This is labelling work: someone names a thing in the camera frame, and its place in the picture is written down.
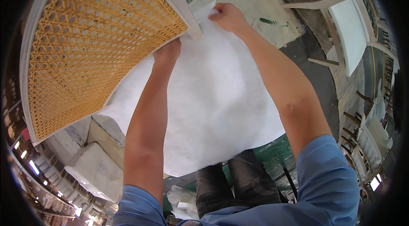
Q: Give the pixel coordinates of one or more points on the white batting sheet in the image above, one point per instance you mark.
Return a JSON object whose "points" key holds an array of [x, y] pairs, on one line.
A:
{"points": [[217, 98]]}

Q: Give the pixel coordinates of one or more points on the storage shelf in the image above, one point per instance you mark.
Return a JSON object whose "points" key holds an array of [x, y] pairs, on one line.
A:
{"points": [[16, 120]]}

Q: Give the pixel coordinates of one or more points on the person's right fingers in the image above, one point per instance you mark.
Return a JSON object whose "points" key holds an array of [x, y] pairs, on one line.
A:
{"points": [[216, 12]]}

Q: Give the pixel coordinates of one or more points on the cane webbed white chair panel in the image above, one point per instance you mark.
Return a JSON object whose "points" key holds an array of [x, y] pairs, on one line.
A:
{"points": [[96, 44]]}

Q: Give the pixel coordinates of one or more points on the person's legs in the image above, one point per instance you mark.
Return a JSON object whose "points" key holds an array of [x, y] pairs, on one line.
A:
{"points": [[236, 184]]}

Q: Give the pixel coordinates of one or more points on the person's right hand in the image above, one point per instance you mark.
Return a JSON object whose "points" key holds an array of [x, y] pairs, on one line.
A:
{"points": [[230, 18]]}

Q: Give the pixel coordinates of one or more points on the clear plastic bag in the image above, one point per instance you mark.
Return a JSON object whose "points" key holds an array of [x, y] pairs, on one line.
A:
{"points": [[182, 202]]}

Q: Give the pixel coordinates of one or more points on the white foam cushion block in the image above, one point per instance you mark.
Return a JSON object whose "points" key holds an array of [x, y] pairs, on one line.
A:
{"points": [[96, 171]]}

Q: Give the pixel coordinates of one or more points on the white upholstered chair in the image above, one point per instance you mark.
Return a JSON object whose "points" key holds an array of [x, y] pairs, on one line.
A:
{"points": [[350, 34]]}

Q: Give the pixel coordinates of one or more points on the stack of white chairs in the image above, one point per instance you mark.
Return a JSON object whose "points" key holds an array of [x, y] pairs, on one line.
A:
{"points": [[60, 181]]}

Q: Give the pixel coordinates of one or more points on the person's left hand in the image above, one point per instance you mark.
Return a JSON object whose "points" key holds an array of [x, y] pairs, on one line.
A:
{"points": [[166, 54]]}

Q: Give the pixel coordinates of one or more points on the person's body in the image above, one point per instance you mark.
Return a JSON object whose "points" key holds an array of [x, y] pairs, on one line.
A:
{"points": [[322, 187]]}

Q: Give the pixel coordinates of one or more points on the row of wooden chairs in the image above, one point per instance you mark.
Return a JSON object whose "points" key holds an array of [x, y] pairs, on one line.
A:
{"points": [[367, 143]]}

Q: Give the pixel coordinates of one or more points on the green workbench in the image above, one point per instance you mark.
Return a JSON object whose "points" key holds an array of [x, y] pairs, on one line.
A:
{"points": [[274, 155]]}

